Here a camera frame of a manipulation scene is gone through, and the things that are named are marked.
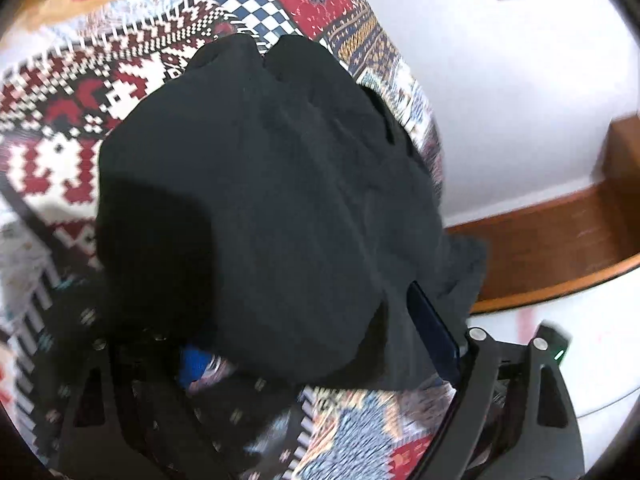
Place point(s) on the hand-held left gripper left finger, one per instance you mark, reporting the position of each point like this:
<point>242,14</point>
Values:
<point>192,365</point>

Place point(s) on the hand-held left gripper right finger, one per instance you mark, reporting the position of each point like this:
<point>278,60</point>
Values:
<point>435,330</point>

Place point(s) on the black zip jacket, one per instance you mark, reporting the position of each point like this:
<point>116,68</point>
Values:
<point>270,200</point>

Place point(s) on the wooden door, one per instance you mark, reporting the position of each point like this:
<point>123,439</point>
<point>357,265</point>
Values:
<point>550,250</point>

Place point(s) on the patchwork patterned blanket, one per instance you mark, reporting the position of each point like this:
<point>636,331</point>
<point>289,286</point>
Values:
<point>50,160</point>

